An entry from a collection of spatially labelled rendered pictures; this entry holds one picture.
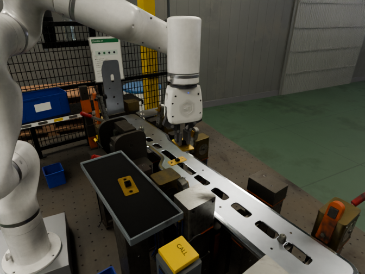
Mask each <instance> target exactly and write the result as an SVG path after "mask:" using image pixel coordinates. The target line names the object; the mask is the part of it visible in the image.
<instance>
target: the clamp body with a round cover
mask: <svg viewBox="0 0 365 274"><path fill-rule="evenodd" d="M179 178H181V175H180V174H178V173H177V172H176V171H175V170H173V169H172V168H170V167H169V168H167V169H164V170H162V171H159V172H156V173H154V174H152V175H150V179H151V180H152V181H153V182H154V183H155V184H156V185H157V186H158V187H159V188H160V189H161V190H162V191H163V192H164V193H165V194H166V195H167V196H168V197H169V198H170V199H171V200H172V201H173V202H174V195H175V194H177V193H179V189H178V185H177V180H178V179H179ZM154 237H155V248H154V252H155V251H156V254H157V253H158V252H159V250H158V249H159V248H161V247H162V246H164V245H166V244H168V243H169V242H171V241H173V240H175V239H176V238H177V228H176V226H175V224H172V225H170V226H168V227H166V228H165V229H163V230H161V231H159V232H157V233H155V234H154ZM154 252H153V253H152V254H151V255H150V256H151V257H152V259H154V261H156V259H155V256H156V254H155V256H153V254H154Z"/></svg>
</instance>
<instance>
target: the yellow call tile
mask: <svg viewBox="0 0 365 274"><path fill-rule="evenodd" d="M158 250H159V254H160V256H161V257H162V258H163V260H164V261H165V262H166V264H167V265H168V266H169V268H170V269H171V270H172V272H173V273H174V274H176V273H178V272H179V271H181V270H182V269H184V268H185V267H187V266H189V265H190V264H192V263H193V262H194V261H196V260H197V259H199V254H198V253H197V252H196V251H195V250H194V248H193V247H192V246H191V245H190V244H189V243H188V242H187V241H186V240H185V238H184V237H183V236H180V237H178V238H176V239H175V240H173V241H171V242H169V243H168V244H166V245H164V246H162V247H161V248H159V249H158Z"/></svg>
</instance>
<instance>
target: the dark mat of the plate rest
mask: <svg viewBox="0 0 365 274"><path fill-rule="evenodd" d="M83 166H84V168H85V169H86V170H87V172H88V174H89V175H90V177H91V178H92V180H93V181H94V183H95V185H96V186H97V188H98V189H99V191H100V192H101V193H102V195H103V197H104V198H105V200H106V201H107V203H108V204H109V206H110V208H111V209H112V211H113V212H114V213H115V215H116V216H117V218H118V220H119V221H120V223H121V224H122V226H123V227H124V229H125V230H126V232H127V233H128V235H129V236H130V238H133V237H135V236H137V235H139V234H141V233H143V232H144V231H146V230H148V229H150V228H152V227H154V226H156V225H158V224H160V223H162V222H164V221H166V220H168V219H170V218H172V217H173V216H175V215H177V214H179V213H180V212H179V211H178V210H177V209H176V208H175V207H174V206H173V205H172V204H171V203H170V202H169V201H168V200H167V199H166V198H165V197H164V196H163V195H162V194H161V193H160V192H159V191H158V190H157V189H156V188H155V187H154V186H153V185H152V184H151V183H150V182H149V181H148V180H147V179H146V178H145V176H144V175H143V174H142V173H141V172H140V171H139V170H138V169H137V168H136V167H135V166H134V165H133V164H132V163H131V162H130V161H129V160H128V159H127V158H126V157H125V156H124V155H123V154H122V153H117V154H114V155H110V156H108V157H105V158H101V159H98V160H94V161H91V162H89V163H85V164H83ZM126 176H131V178H132V179H133V181H134V183H135V185H136V187H137V188H138V190H139V193H137V194H134V195H131V196H125V195H124V193H123V191H122V188H121V186H120V184H119V182H118V179H119V178H123V177H126Z"/></svg>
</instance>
